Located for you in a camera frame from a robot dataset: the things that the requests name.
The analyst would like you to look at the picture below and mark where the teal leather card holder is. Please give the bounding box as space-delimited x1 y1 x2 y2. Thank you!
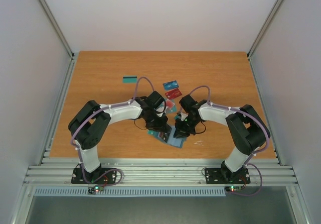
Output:
153 125 187 148

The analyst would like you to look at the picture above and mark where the black VIP card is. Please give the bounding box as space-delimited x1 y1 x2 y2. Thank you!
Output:
157 131 171 143

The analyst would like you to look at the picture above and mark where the teal card with signature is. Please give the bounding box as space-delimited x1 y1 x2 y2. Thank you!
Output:
147 130 158 136

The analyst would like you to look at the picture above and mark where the teal card black stripe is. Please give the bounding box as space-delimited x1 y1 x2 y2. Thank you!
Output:
122 76 137 84

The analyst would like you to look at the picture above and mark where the white card red circle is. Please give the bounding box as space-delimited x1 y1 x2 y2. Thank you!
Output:
166 99 175 111

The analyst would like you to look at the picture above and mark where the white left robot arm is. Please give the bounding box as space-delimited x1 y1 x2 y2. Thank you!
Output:
68 91 170 183

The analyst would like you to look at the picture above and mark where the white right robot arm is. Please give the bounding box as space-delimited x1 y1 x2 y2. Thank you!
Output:
174 94 270 182

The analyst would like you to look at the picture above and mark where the teal card under circle card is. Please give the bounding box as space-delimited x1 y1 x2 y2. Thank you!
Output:
166 106 177 114

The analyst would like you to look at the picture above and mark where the red card right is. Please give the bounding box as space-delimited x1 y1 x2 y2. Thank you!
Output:
165 88 182 100

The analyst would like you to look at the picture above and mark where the blue card top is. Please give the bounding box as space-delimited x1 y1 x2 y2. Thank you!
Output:
163 80 179 90

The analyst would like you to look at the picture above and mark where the right controller board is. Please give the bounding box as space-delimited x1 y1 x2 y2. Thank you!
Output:
225 185 245 192

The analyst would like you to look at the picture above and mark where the controller board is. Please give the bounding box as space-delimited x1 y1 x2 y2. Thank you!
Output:
225 185 245 192
88 186 104 194

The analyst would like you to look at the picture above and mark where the left controller board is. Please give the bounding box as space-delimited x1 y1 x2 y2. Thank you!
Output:
88 186 104 194

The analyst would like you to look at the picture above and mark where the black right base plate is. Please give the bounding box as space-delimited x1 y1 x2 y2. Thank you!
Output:
202 167 251 185

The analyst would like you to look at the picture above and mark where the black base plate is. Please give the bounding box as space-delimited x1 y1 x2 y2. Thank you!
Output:
71 167 117 184
202 167 251 185

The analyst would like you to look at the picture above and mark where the grey slotted cable duct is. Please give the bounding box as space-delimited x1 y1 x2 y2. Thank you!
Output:
34 186 226 197

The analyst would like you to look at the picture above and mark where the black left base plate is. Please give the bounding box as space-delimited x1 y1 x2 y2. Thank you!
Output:
71 167 117 184

